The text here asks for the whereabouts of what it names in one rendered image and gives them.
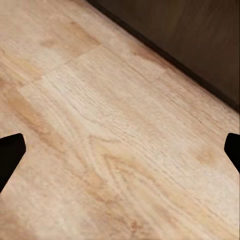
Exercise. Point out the cabinet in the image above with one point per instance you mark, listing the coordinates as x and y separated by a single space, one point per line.
200 37

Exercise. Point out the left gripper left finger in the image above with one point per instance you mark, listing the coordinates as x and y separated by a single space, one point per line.
12 150

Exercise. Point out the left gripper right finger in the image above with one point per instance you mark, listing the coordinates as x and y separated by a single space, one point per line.
232 149

